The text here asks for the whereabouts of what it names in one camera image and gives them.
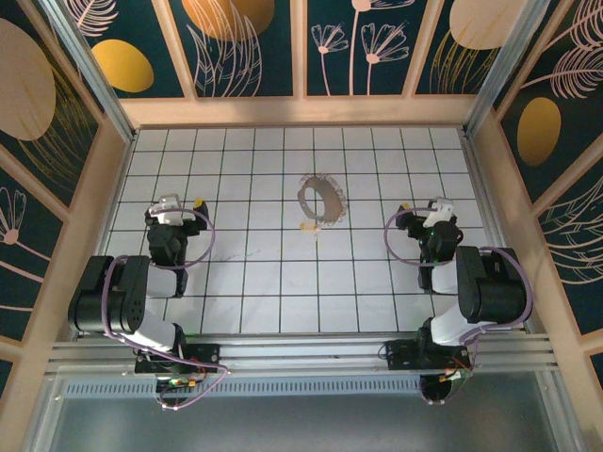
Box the slotted metal vent strip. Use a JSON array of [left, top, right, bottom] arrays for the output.
[[63, 379, 472, 399]]

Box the grey metal sheet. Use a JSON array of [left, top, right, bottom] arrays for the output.
[[46, 371, 566, 452]]

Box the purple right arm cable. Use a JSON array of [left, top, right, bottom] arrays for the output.
[[383, 208, 533, 407]]

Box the aluminium side rail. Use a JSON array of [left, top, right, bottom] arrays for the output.
[[70, 129, 139, 341], [459, 131, 533, 331]]

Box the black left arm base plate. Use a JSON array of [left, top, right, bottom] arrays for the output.
[[135, 342, 222, 376]]

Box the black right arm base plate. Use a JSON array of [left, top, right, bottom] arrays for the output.
[[379, 339, 472, 373]]

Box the small circuit board with wires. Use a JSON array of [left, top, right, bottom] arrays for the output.
[[435, 366, 472, 385], [157, 374, 211, 392]]

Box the aluminium corner post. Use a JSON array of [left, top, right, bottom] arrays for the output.
[[464, 0, 552, 137], [40, 0, 139, 142]]

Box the aluminium cross rail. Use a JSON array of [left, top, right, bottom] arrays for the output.
[[44, 334, 560, 378]]

